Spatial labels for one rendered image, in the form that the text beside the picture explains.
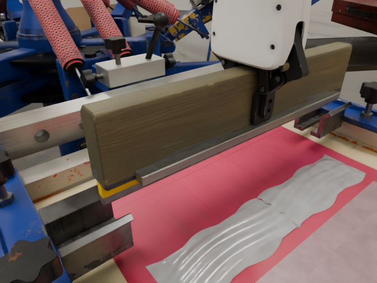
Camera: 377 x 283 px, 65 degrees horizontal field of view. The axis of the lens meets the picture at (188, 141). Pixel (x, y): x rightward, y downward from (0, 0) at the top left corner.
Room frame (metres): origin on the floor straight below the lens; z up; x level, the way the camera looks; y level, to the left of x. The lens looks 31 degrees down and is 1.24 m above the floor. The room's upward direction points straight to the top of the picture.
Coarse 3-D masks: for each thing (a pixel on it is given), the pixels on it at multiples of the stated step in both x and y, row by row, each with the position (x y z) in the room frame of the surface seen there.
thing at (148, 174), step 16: (320, 96) 0.41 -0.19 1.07; (336, 96) 0.42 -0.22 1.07; (288, 112) 0.35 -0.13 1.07; (304, 112) 0.37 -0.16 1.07; (240, 128) 0.31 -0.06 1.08; (256, 128) 0.31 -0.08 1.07; (208, 144) 0.27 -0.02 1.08; (224, 144) 0.27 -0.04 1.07; (176, 160) 0.24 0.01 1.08; (192, 160) 0.25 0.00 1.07; (144, 176) 0.21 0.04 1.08; (160, 176) 0.22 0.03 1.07
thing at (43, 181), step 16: (320, 112) 0.53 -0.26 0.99; (352, 128) 0.47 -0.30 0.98; (368, 144) 0.45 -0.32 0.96; (64, 160) 0.37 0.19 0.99; (80, 160) 0.37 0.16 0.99; (32, 176) 0.33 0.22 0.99; (48, 176) 0.33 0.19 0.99; (64, 176) 0.34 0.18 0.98; (80, 176) 0.35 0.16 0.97; (32, 192) 0.31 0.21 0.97; (48, 192) 0.33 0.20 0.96
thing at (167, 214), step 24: (192, 168) 0.39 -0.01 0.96; (144, 192) 0.33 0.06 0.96; (168, 192) 0.33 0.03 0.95; (192, 192) 0.33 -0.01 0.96; (216, 192) 0.33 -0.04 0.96; (240, 192) 0.33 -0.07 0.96; (120, 216) 0.29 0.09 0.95; (144, 216) 0.29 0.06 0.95; (168, 216) 0.29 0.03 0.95; (192, 216) 0.29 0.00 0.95; (216, 216) 0.29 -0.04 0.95; (144, 240) 0.25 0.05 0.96; (168, 240) 0.25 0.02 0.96; (288, 240) 0.25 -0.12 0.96; (312, 240) 0.24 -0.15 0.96; (120, 264) 0.21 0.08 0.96; (144, 264) 0.21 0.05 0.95; (264, 264) 0.21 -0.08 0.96; (288, 264) 0.21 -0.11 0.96; (312, 264) 0.21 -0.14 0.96; (336, 264) 0.21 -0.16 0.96
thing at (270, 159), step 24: (240, 144) 0.47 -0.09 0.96; (264, 144) 0.46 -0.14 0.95; (288, 144) 0.46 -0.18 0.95; (312, 144) 0.46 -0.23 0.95; (216, 168) 0.39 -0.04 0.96; (240, 168) 0.39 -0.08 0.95; (264, 168) 0.39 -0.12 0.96; (288, 168) 0.39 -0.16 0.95; (360, 168) 0.39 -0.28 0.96; (360, 192) 0.33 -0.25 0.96; (312, 216) 0.28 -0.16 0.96; (336, 216) 0.28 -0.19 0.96; (360, 216) 0.28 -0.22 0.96; (336, 240) 0.24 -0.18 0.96; (360, 240) 0.24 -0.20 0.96; (360, 264) 0.21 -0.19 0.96
